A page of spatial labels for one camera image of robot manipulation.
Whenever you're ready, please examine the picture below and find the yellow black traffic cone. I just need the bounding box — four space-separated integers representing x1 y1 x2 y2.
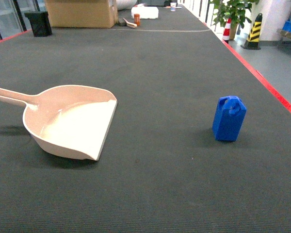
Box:
241 13 263 50

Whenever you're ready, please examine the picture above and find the white paper cup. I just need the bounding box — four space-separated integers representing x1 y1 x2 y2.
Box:
170 2 177 12

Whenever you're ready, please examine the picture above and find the white foam box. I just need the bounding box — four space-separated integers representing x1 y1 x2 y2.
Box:
131 7 159 19

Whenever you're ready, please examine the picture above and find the beige plastic dustpan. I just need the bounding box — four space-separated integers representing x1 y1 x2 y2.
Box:
0 85 117 161

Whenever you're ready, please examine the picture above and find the green potted plant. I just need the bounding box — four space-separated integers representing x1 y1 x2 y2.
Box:
210 0 259 40

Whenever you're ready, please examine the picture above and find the large cardboard box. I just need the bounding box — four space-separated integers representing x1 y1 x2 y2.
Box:
45 0 118 28

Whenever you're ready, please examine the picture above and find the orange can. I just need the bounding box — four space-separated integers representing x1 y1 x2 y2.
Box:
134 14 140 27

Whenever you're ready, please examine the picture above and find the black plastic bin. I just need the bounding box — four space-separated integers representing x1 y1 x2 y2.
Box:
24 11 52 37

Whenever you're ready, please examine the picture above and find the red white traffic cone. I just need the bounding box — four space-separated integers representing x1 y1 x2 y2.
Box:
222 18 231 44

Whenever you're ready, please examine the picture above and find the small hand brush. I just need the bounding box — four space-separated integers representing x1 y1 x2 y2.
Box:
118 18 138 28

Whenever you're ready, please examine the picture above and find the steel flow rack shelf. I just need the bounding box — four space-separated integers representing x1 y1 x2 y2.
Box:
277 20 291 48

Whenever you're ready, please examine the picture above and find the blue plastic block part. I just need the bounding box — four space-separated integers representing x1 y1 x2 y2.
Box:
212 96 247 142

